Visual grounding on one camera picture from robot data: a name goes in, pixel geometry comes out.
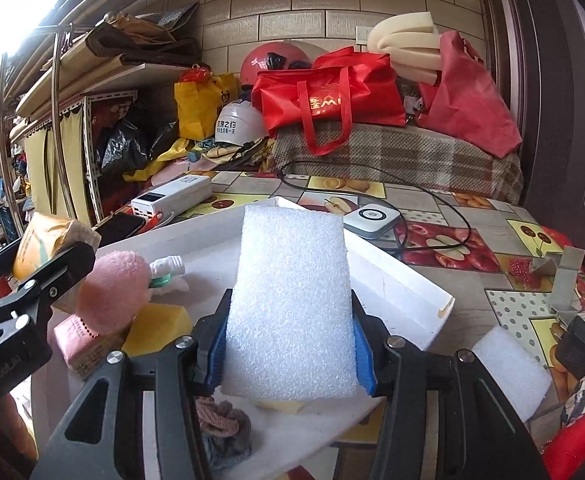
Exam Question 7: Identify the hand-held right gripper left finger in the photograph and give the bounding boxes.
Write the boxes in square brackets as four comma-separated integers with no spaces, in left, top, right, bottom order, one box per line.
[30,290,233,480]

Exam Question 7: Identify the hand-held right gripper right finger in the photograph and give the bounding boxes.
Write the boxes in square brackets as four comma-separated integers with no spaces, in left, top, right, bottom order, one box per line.
[351,290,550,480]

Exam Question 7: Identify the yellow tissue pack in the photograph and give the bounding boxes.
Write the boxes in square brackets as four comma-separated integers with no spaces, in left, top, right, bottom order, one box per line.
[12,211,99,282]

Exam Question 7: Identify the purple knitted cloth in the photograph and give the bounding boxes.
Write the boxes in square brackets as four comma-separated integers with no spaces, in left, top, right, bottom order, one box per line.
[195,395,253,442]

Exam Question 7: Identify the pink plush toy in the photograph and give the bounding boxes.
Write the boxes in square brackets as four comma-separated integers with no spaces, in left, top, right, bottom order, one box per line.
[79,251,152,337]

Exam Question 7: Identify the yellow sponge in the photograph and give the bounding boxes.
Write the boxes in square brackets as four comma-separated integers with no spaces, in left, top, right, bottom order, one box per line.
[121,304,194,359]

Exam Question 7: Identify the pink tissue pack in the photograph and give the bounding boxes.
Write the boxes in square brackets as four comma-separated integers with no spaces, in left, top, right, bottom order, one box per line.
[54,314,129,380]

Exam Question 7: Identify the white foam tray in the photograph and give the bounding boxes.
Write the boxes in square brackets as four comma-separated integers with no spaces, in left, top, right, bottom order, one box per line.
[95,196,456,478]

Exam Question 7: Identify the white foam block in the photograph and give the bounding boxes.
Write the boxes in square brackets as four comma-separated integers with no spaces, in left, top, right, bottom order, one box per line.
[471,326,566,422]
[221,204,361,404]

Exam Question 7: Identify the blue knitted cloth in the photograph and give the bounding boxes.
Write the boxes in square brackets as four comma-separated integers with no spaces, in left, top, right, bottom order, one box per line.
[204,427,254,472]

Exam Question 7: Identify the small white bottle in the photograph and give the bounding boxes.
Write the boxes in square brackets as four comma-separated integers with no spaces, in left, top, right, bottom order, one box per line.
[148,254,190,295]

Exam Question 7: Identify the black smartphone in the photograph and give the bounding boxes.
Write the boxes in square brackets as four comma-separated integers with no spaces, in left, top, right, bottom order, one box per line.
[94,211,146,249]

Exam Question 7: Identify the yellow curtain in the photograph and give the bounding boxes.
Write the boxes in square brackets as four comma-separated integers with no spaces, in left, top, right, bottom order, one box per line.
[22,105,94,227]

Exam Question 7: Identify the white power bank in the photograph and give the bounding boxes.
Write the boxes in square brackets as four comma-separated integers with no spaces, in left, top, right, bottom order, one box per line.
[131,174,214,224]

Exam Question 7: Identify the white round charger device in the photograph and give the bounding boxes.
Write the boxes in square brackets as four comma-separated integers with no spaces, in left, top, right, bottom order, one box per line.
[343,204,401,239]

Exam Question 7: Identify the black plastic bag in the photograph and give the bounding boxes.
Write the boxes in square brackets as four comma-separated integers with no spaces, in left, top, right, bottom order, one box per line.
[96,119,149,177]

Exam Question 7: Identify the yellow cloth pile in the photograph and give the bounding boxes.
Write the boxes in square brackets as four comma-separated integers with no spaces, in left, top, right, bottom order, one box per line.
[122,135,273,182]

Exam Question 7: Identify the plaid cloth cover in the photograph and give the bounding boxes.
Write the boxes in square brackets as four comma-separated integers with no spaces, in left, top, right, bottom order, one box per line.
[271,121,524,207]

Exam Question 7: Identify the metal storage shelf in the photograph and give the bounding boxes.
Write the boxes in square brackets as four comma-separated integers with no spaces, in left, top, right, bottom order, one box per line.
[0,0,203,231]

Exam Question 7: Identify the black power adapter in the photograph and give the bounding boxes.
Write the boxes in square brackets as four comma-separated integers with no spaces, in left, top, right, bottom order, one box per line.
[556,314,585,379]

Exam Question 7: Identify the grey folded cardboard piece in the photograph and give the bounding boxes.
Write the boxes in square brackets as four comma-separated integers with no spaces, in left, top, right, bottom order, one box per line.
[531,246,585,322]

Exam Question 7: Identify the yellow shopping bag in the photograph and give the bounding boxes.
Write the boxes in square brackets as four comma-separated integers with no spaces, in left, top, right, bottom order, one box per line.
[174,72,239,142]

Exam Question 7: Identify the floral patterned cloth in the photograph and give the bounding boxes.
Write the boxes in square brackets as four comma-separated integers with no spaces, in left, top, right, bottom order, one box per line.
[561,371,585,427]

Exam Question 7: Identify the red fabric item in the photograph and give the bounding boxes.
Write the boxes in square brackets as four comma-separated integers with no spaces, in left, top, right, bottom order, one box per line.
[541,409,585,469]

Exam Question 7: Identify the white helmet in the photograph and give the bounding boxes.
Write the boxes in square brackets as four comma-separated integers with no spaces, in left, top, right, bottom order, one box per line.
[214,101,272,145]

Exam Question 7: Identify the red tote bag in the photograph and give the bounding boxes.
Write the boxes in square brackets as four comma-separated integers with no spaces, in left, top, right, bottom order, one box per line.
[250,46,408,157]

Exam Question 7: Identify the red plastic bag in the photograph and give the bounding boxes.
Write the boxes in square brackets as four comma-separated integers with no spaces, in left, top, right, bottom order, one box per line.
[416,30,524,157]

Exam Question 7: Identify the red helmet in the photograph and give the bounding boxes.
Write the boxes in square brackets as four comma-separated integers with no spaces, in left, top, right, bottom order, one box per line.
[239,41,314,87]

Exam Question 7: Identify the cream foam rolls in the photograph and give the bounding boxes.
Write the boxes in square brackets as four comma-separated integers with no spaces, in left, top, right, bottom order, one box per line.
[366,9,446,87]

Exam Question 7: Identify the brown wooden door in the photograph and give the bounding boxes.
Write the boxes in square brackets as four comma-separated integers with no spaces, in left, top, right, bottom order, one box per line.
[475,0,585,266]

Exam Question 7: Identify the black charging cable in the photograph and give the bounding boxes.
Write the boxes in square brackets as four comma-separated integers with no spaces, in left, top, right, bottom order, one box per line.
[276,160,471,257]

